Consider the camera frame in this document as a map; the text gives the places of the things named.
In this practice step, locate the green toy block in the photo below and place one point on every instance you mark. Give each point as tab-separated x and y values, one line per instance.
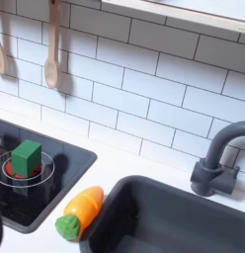
25	158

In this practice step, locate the black toy stove top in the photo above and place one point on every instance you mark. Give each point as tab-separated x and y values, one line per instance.
71	161

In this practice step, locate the orange toy carrot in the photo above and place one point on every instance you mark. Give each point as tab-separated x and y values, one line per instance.
83	206

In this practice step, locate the wooden spoon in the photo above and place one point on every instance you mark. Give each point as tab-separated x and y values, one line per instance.
51	70

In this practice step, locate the dark grey tap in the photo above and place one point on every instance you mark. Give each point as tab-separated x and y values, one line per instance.
210	174

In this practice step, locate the dark grey sink basin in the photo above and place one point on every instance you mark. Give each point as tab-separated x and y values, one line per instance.
180	224

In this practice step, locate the light wooden shelf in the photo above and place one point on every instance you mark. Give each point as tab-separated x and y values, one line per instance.
180	15

